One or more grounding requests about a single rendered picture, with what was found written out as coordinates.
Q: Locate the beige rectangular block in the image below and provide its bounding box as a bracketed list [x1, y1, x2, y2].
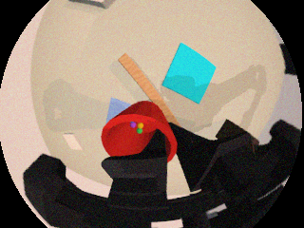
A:
[68, 0, 115, 10]

